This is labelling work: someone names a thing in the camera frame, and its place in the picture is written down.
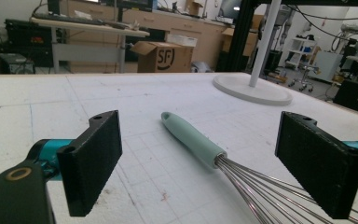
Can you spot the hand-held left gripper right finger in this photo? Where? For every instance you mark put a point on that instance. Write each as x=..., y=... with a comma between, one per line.
x=320, y=165

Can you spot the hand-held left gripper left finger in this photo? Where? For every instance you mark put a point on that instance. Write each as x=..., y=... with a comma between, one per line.
x=90, y=161

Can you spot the black box on floor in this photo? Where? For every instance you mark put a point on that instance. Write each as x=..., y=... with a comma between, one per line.
x=352, y=95

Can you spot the wheeled stool base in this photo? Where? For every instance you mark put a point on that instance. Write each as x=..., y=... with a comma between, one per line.
x=304, y=79

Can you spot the white round-base stand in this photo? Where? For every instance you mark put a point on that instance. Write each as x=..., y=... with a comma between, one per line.
x=254, y=84

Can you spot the white shelf unit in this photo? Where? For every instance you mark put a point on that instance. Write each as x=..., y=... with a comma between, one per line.
x=301, y=51

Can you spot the open cardboard box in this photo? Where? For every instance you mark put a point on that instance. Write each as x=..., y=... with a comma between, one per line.
x=164, y=57

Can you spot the light wooden desk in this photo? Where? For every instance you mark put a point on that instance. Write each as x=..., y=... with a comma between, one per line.
x=87, y=31

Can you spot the black equipment case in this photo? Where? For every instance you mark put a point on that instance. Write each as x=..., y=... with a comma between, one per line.
x=28, y=42

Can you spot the wooden cabinet row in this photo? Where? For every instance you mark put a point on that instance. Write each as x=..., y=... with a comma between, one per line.
x=180, y=31

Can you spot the black frame post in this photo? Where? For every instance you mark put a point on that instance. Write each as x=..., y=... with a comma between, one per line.
x=240, y=34

